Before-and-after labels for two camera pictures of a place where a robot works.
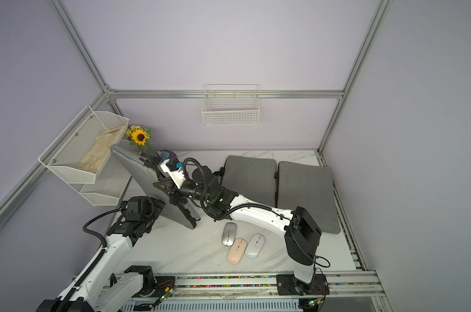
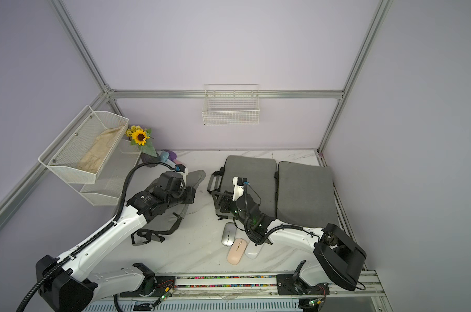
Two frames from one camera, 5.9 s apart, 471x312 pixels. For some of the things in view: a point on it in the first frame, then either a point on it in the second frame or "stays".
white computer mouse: (255, 246) stays
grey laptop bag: (252, 178) stays
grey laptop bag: (134, 158) to (166, 222)
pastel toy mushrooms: (166, 155) stays
